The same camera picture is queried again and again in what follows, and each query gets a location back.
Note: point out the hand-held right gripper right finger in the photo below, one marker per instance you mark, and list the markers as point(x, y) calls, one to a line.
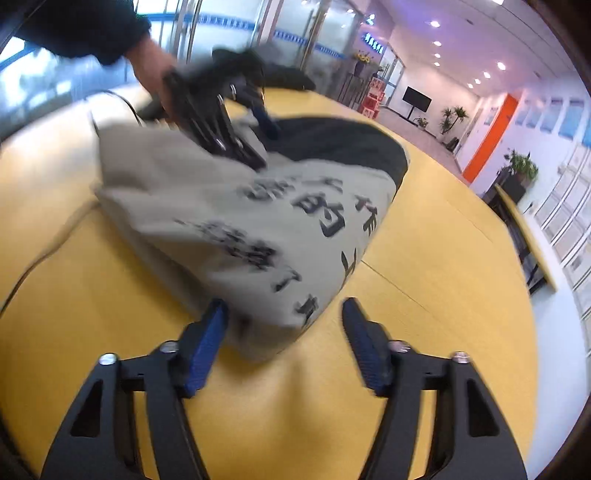
point(364, 350)

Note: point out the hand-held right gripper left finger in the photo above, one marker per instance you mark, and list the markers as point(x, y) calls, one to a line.
point(207, 346)

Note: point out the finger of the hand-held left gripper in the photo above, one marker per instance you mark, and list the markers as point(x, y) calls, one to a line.
point(264, 119)
point(217, 127)

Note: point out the grey printed t-shirt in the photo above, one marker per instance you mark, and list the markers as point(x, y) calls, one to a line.
point(194, 207)

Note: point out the person's left forearm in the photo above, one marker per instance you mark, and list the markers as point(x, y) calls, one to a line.
point(87, 27)

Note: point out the person's left hand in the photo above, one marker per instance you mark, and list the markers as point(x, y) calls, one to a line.
point(152, 67)

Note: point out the glass door with blue stripe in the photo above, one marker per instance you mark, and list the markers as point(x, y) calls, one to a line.
point(318, 41)

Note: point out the stack of red boxes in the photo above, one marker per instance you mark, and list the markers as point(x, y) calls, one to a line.
point(373, 99)

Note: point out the sunflower bouquet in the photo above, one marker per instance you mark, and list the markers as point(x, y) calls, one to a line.
point(361, 59)

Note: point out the black television screen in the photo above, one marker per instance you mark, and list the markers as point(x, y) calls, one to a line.
point(417, 98)

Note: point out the small potted plant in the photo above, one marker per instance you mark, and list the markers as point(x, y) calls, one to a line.
point(421, 122)

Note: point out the tall potted palm plant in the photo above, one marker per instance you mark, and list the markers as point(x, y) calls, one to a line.
point(452, 115)

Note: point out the yellow side counter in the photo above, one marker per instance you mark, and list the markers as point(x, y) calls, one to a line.
point(531, 235)

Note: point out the row of ceiling lights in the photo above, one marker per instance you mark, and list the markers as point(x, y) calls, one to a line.
point(466, 50)

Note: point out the leafy plant in black pot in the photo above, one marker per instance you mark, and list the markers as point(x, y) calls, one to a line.
point(521, 168)

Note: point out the wall of framed documents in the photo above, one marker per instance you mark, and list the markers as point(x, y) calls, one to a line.
point(565, 217)

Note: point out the blue wall poster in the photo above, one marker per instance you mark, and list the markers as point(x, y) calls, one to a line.
point(551, 115)
point(535, 114)
point(571, 117)

